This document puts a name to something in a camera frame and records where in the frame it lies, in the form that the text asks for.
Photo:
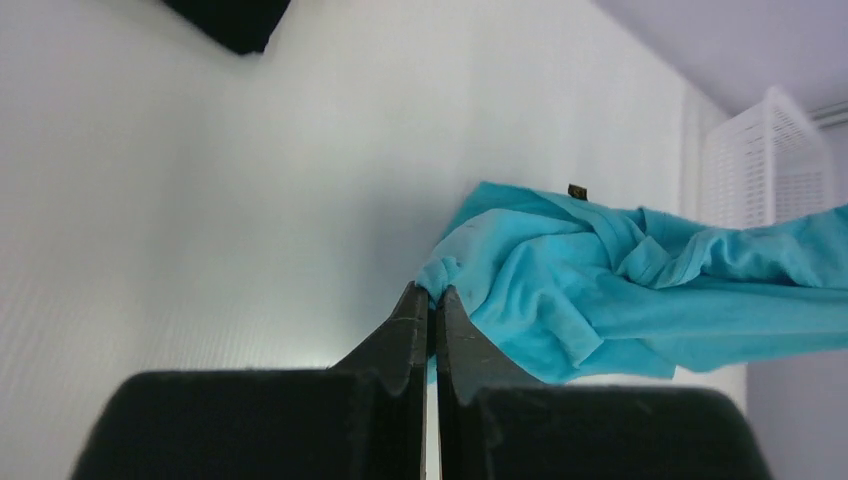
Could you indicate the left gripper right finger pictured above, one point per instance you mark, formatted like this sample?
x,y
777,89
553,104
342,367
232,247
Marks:
x,y
499,422

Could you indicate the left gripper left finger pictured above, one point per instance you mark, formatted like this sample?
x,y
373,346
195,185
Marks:
x,y
362,418

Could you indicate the turquoise t shirt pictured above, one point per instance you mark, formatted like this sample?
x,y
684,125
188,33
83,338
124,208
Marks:
x,y
568,288

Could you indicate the white plastic basket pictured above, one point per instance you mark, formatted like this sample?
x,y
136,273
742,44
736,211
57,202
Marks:
x,y
769,164

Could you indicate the black folded t shirt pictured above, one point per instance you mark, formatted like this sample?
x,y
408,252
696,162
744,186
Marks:
x,y
243,27

